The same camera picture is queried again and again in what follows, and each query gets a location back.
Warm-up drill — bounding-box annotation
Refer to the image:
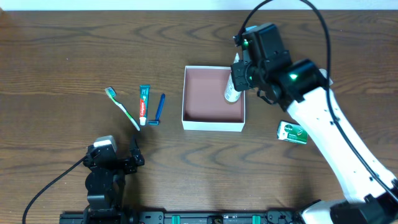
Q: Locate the blue disposable razor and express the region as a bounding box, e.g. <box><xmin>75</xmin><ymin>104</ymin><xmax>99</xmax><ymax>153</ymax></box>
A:
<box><xmin>148</xmin><ymin>93</ymin><xmax>165</xmax><ymax>126</ymax></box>

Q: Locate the white lotion tube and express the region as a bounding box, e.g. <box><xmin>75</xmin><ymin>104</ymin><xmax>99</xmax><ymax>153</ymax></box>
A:
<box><xmin>223</xmin><ymin>52</ymin><xmax>243</xmax><ymax>104</ymax></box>

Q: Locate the green soap bar pack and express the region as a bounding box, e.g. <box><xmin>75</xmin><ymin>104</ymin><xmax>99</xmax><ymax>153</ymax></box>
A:
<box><xmin>277</xmin><ymin>121</ymin><xmax>308</xmax><ymax>144</ymax></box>

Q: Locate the Colgate toothpaste tube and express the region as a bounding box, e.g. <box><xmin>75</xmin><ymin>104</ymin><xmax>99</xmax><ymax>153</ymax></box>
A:
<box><xmin>139</xmin><ymin>85</ymin><xmax>150</xmax><ymax>126</ymax></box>

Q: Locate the green white toothbrush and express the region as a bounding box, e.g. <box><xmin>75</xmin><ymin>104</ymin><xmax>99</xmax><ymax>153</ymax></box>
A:
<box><xmin>104</xmin><ymin>86</ymin><xmax>141</xmax><ymax>131</ymax></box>

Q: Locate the clear pump sanitizer bottle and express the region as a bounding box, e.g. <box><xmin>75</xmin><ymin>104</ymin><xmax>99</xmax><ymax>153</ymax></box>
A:
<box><xmin>319</xmin><ymin>68</ymin><xmax>333</xmax><ymax>85</ymax></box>

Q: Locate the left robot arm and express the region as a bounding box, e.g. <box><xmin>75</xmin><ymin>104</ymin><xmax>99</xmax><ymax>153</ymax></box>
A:
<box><xmin>83</xmin><ymin>135</ymin><xmax>145</xmax><ymax>223</ymax></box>

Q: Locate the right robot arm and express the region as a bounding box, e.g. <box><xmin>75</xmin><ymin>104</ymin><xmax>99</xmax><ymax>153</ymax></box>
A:
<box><xmin>230</xmin><ymin>51</ymin><xmax>397</xmax><ymax>223</ymax></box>

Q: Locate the white square cardboard box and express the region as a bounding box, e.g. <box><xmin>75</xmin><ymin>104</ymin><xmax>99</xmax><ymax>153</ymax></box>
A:
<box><xmin>181</xmin><ymin>65</ymin><xmax>246</xmax><ymax>132</ymax></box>

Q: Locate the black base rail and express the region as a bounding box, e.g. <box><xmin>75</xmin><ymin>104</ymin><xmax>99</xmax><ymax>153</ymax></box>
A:
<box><xmin>59</xmin><ymin>210</ymin><xmax>303</xmax><ymax>224</ymax></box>

